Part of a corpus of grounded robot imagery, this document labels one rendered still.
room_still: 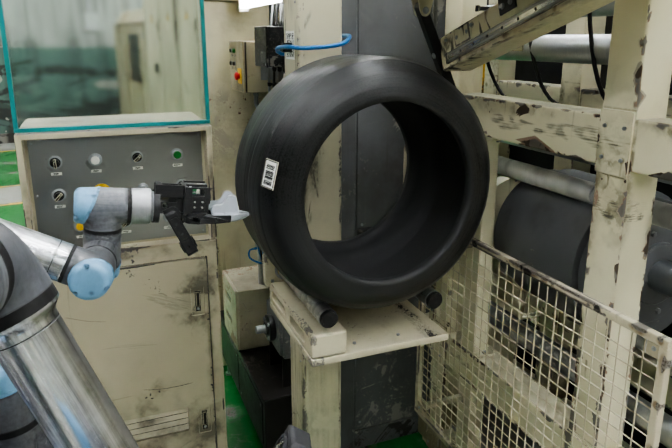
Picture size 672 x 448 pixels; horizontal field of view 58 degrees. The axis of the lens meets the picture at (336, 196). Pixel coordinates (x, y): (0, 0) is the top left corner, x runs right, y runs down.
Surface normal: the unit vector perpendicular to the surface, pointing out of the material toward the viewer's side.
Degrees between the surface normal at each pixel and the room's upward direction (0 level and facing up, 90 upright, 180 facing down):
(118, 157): 90
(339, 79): 48
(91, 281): 90
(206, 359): 90
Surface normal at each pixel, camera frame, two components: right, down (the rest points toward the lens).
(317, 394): 0.37, 0.23
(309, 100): -0.19, -0.35
